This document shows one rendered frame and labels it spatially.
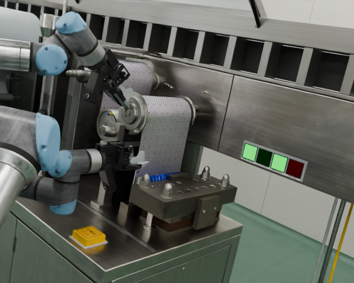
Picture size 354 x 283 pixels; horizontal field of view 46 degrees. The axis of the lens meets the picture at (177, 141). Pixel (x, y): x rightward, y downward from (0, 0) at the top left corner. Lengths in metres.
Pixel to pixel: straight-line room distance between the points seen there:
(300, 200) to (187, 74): 2.58
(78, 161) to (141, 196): 0.26
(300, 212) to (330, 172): 2.71
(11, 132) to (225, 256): 0.99
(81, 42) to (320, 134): 0.78
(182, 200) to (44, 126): 0.62
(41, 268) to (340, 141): 1.04
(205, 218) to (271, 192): 2.76
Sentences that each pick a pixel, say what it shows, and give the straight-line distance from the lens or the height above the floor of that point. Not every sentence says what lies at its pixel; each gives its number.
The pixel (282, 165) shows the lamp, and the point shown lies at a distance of 1.46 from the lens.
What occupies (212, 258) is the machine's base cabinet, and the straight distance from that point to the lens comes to 1.55.
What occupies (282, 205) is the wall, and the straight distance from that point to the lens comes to 4.17.
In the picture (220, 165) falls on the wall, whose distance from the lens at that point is 4.50.
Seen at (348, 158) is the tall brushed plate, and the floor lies 1.27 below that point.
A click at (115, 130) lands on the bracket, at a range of 1.45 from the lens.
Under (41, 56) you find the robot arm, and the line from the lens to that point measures 1.08.
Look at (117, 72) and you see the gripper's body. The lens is 1.33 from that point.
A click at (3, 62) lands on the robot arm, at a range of 1.11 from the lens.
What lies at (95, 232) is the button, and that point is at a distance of 1.29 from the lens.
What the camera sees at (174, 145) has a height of 1.14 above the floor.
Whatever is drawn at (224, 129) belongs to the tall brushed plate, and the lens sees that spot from 1.59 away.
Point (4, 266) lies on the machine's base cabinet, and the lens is 1.73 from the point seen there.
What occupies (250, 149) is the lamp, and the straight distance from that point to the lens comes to 1.52.
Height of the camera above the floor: 1.50
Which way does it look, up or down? 12 degrees down
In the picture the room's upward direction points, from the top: 11 degrees clockwise
